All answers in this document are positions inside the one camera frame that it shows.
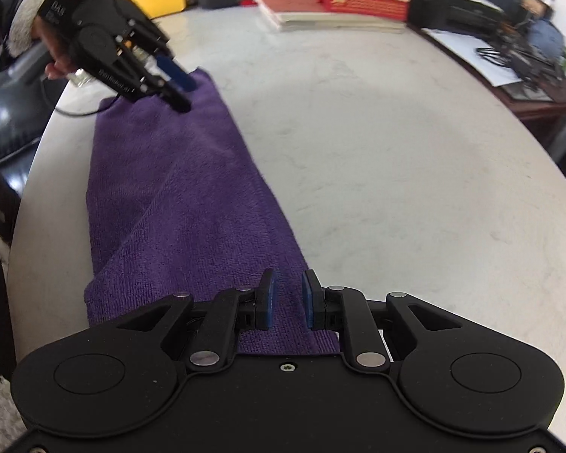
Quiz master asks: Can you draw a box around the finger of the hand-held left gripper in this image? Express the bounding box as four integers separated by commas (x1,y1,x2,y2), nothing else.
123,0,200,91
134,63,192,114

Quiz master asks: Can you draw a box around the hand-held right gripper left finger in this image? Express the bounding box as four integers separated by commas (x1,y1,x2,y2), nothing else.
115,268,278,371

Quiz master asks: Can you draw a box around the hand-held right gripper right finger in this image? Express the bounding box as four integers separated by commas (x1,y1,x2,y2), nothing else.
302,269,458,373

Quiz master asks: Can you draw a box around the purple towel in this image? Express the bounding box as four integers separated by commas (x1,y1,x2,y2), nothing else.
84,67,340,356

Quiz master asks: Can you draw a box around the person's left forearm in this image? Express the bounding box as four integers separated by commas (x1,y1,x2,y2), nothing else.
0,0,52,76

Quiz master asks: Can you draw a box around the person's left hand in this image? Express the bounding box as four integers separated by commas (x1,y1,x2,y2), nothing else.
32,16,83,81

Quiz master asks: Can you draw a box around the black leather sofa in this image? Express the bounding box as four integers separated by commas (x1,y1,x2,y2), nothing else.
0,42,67,194

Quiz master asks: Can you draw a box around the red-covered book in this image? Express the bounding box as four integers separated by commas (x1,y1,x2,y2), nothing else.
254,0,409,34

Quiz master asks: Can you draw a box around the black desktop printer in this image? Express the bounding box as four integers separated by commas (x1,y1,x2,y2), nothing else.
408,0,510,34

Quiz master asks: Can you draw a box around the white paper sheet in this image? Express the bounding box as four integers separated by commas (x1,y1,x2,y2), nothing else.
424,26,524,86

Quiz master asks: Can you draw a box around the dark wooden desk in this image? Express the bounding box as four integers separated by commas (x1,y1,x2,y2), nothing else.
420,23,566,166

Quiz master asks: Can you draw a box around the blue bag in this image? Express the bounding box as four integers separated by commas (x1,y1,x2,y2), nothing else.
528,19,566,57

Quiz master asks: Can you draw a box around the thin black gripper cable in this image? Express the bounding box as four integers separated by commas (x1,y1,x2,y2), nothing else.
52,93,120,117

